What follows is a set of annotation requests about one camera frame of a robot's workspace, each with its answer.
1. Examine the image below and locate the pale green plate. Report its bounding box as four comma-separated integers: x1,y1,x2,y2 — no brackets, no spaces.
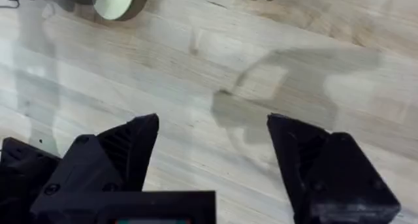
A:
93,0,151,22

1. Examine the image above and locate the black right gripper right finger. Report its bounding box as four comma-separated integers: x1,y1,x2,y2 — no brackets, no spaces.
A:
266,113,402,224

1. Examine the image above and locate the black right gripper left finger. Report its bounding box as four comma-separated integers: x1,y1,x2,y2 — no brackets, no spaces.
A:
29,113,161,215

